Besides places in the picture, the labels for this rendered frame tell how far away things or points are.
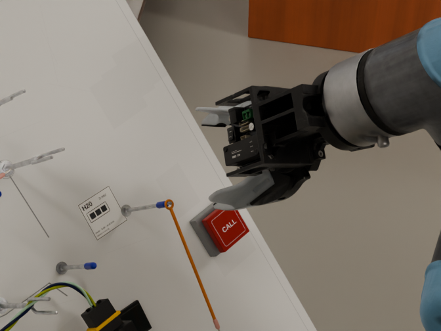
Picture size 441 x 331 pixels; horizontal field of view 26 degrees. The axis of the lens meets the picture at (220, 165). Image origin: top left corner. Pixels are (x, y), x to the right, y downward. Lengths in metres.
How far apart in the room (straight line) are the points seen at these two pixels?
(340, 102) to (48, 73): 0.48
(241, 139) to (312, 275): 1.76
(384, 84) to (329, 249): 1.94
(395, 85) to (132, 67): 0.55
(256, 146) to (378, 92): 0.13
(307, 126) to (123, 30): 0.49
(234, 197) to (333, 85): 0.19
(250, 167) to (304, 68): 2.42
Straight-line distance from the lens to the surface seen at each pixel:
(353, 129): 0.79
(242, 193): 0.92
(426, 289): 0.69
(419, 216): 2.80
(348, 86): 0.78
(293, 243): 2.68
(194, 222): 1.23
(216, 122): 0.97
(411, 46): 0.74
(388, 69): 0.75
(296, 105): 0.80
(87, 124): 1.18
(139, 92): 1.22
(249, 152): 0.84
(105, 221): 1.18
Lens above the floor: 2.02
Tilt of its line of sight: 44 degrees down
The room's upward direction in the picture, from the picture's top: straight up
